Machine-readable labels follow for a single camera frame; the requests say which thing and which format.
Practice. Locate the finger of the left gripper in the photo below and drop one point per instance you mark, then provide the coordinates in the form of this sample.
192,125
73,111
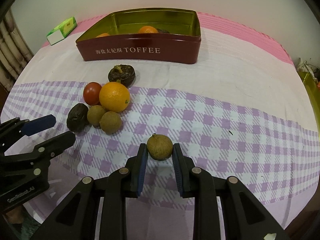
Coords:
32,127
46,150

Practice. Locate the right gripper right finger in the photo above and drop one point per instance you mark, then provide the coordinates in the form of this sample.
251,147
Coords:
244,217

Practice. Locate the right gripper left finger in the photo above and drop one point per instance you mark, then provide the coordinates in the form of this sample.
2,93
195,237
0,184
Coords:
76,215

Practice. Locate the dark mangosteen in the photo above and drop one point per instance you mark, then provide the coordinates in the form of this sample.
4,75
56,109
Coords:
162,31
77,118
123,73

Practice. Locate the brown longan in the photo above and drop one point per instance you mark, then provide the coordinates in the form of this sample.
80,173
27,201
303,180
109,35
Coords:
95,114
110,122

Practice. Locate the red cherry tomato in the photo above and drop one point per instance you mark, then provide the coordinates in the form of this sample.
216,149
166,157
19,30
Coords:
91,93

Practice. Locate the large yellow orange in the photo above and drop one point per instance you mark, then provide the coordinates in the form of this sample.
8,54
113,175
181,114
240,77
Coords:
114,97

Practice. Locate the dark mangosteen back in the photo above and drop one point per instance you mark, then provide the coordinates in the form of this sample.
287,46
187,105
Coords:
123,73

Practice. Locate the small orange mandarin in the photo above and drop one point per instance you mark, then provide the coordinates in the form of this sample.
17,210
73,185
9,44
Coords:
103,35

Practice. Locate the person left hand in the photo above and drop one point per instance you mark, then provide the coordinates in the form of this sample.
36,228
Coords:
15,216

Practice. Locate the rattan chair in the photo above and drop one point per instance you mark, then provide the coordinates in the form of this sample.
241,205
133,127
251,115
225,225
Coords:
14,52

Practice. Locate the green tissue box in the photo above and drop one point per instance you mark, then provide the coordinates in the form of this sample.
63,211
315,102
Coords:
61,31

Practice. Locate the pink purple checked tablecloth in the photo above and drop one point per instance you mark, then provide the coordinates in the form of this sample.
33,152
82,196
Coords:
241,110

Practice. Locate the gold tin lid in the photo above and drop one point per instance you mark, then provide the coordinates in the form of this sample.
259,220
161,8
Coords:
312,91

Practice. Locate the clutter beside table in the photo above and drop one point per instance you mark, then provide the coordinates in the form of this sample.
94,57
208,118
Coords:
304,66

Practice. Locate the red toffee tin box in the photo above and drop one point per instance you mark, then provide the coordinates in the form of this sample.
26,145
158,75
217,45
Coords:
181,45

